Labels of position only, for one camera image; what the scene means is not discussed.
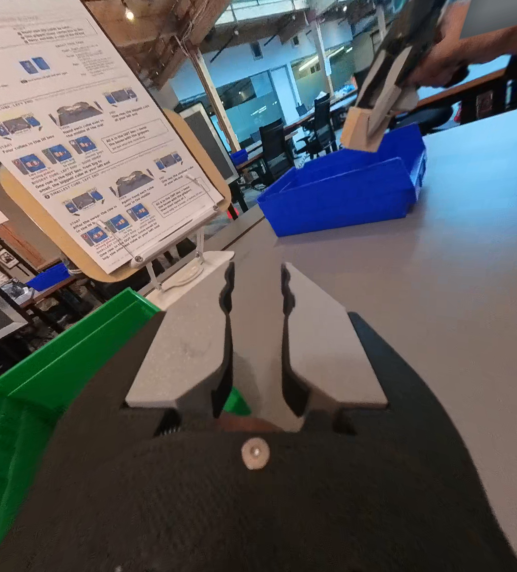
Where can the blue plastic bin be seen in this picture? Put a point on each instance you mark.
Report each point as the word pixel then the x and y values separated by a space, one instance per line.
pixel 339 201

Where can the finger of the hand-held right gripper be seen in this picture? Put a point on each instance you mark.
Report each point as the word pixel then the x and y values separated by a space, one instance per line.
pixel 372 80
pixel 392 98

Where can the black office chair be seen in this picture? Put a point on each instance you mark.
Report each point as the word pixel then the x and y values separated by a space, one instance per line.
pixel 274 147
pixel 323 120

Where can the white printed paper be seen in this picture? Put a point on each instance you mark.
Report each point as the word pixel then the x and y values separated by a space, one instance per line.
pixel 84 156

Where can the large wooden cube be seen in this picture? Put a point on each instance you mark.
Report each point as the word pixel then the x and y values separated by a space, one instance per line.
pixel 354 129

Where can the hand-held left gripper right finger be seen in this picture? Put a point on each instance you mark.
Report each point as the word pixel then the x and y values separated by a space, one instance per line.
pixel 330 357

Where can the blue parts bin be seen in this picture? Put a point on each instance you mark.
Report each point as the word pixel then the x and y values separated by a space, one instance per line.
pixel 46 277

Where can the person's right hand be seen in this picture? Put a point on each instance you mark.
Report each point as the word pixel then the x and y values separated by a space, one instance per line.
pixel 446 58

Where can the small blue bin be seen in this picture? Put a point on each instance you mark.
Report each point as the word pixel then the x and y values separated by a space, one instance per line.
pixel 239 156

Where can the white wood-edged table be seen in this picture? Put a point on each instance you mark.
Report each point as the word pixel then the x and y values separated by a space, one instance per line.
pixel 486 73

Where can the green plastic bin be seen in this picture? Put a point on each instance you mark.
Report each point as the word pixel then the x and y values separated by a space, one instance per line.
pixel 39 371

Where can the small framed sign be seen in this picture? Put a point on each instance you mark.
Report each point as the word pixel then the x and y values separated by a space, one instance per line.
pixel 4 258

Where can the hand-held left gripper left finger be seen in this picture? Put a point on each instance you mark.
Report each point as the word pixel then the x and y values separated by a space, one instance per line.
pixel 178 357

